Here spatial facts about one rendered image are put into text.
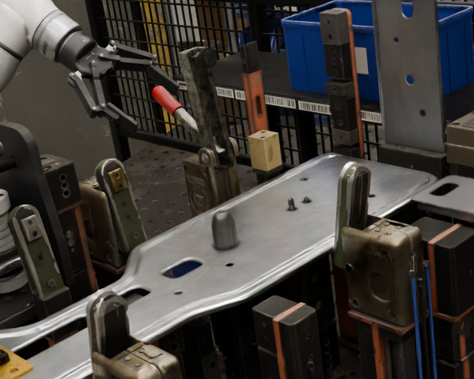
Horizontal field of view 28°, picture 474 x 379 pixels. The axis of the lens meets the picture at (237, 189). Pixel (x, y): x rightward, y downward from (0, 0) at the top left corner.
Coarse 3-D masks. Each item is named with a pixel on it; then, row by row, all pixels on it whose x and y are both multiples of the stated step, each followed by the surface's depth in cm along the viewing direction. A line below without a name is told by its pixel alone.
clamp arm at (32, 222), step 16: (16, 208) 117; (32, 208) 118; (16, 224) 117; (32, 224) 118; (16, 240) 118; (32, 240) 118; (48, 240) 120; (32, 256) 118; (48, 256) 120; (32, 272) 118; (48, 272) 120; (32, 288) 120; (48, 288) 120
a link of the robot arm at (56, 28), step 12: (60, 12) 183; (48, 24) 180; (60, 24) 180; (72, 24) 181; (36, 36) 181; (48, 36) 180; (60, 36) 180; (36, 48) 183; (48, 48) 181; (60, 48) 181
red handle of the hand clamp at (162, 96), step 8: (160, 88) 143; (160, 96) 143; (168, 96) 143; (160, 104) 143; (168, 104) 142; (176, 104) 142; (176, 112) 141; (184, 112) 142; (184, 120) 141; (192, 120) 141; (192, 128) 140; (216, 144) 138; (224, 152) 138
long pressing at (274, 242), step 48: (288, 192) 137; (336, 192) 134; (384, 192) 132; (432, 192) 133; (192, 240) 126; (240, 240) 124; (288, 240) 122; (144, 288) 116; (192, 288) 113; (240, 288) 112; (0, 336) 109; (144, 336) 105
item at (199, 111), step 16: (192, 48) 135; (208, 48) 132; (192, 64) 134; (208, 64) 132; (192, 80) 134; (208, 80) 136; (192, 96) 136; (208, 96) 137; (208, 112) 137; (208, 128) 136; (224, 128) 138; (208, 144) 137; (224, 144) 139; (224, 160) 140
